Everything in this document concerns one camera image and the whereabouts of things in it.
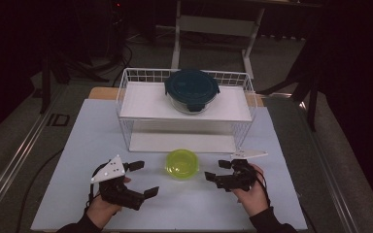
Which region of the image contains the black cable on floor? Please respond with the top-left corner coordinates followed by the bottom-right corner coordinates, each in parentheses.
top-left (14, 148), bottom-right (65, 233)

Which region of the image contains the white wire shelf rack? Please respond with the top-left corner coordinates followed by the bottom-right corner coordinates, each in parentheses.
top-left (116, 67), bottom-right (258, 153)

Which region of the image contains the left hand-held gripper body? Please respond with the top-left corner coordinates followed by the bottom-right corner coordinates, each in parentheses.
top-left (90, 154), bottom-right (146, 212)

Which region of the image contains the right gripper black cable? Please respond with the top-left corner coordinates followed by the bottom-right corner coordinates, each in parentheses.
top-left (254, 165), bottom-right (272, 208)

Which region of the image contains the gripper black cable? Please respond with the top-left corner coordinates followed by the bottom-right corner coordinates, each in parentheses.
top-left (85, 161), bottom-right (111, 209)
top-left (254, 165), bottom-right (272, 208)

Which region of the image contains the metal floor rail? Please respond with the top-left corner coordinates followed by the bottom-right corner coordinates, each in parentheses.
top-left (0, 86), bottom-right (66, 222)
top-left (298, 99), bottom-right (361, 233)

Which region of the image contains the glass container with teal lid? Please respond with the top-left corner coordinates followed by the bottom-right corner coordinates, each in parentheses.
top-left (164, 68), bottom-right (221, 115)

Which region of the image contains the black stand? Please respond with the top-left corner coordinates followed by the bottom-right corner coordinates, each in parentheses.
top-left (39, 38), bottom-right (72, 115)
top-left (257, 28), bottom-right (326, 132)

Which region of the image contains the yellow-green plastic bowl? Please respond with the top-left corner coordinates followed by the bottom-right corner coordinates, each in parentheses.
top-left (164, 149), bottom-right (200, 181)

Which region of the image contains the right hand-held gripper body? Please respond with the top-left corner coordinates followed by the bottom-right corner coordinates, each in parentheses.
top-left (215, 149), bottom-right (269, 192)

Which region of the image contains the bundle of black cables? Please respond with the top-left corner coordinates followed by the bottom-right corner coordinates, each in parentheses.
top-left (91, 38), bottom-right (134, 87)

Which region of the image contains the person's left hand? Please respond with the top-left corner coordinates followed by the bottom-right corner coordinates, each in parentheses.
top-left (85, 192), bottom-right (124, 230)

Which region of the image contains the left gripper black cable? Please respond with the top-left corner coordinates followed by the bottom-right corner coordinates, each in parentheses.
top-left (85, 161), bottom-right (111, 209)

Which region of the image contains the white desk frame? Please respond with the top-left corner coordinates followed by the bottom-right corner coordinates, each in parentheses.
top-left (170, 0), bottom-right (323, 80)

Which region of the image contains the person's right hand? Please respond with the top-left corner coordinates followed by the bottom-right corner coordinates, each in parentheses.
top-left (232, 163), bottom-right (270, 217)

